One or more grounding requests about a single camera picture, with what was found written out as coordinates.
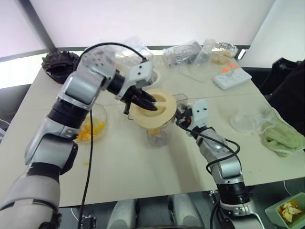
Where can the transparent blender jar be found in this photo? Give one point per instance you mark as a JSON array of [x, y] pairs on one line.
[[164, 133]]

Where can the pale yellow fruit pieces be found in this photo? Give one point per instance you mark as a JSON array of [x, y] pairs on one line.
[[218, 60]]

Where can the small black white gadget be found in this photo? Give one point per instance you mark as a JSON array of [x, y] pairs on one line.
[[241, 54]]

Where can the clear bag with dark items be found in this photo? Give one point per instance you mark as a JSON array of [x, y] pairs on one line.
[[181, 53]]

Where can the black plastic bag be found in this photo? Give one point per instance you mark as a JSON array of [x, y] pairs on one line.
[[54, 64]]

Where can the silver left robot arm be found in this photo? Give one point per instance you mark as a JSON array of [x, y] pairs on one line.
[[47, 143]]

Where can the white power strip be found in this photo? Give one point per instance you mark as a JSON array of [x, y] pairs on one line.
[[232, 80]]

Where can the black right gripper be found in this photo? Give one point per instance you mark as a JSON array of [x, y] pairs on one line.
[[185, 118]]

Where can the white blender base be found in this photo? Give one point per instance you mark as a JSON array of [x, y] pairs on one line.
[[156, 78]]

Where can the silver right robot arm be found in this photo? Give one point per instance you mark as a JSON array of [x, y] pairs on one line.
[[228, 167]]

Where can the cream blender lid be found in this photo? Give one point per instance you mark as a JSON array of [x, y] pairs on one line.
[[164, 112]]

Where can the black chair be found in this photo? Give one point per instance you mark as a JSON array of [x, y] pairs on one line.
[[286, 95]]

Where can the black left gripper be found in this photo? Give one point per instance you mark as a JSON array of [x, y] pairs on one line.
[[131, 94]]

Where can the orange peels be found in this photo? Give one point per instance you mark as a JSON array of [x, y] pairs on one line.
[[289, 211]]

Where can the small orange ball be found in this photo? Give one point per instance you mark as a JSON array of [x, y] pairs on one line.
[[224, 69], [230, 64]]

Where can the grey metal frame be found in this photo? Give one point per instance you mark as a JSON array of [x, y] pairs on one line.
[[3, 127]]

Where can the small stray orange piece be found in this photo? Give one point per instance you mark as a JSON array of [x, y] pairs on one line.
[[86, 164]]

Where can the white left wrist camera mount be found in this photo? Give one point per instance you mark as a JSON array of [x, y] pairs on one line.
[[140, 72]]

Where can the crumpled aluminium foil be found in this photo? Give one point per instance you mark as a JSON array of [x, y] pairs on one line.
[[225, 47]]

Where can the orange segments pile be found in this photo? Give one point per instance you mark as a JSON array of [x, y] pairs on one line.
[[93, 132]]

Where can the dark window frame post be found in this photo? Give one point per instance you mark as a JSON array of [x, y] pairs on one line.
[[39, 26]]

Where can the large clear plastic bag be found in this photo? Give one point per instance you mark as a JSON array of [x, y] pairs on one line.
[[133, 45]]

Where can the clear bag with fruit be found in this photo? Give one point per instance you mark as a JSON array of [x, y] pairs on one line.
[[207, 51]]

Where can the clear glass bowl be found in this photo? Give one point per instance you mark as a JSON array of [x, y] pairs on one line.
[[100, 114]]

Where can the pale green towel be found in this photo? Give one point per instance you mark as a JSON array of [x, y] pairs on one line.
[[281, 136]]

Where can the green plastic bin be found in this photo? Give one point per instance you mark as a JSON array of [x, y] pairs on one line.
[[271, 212]]

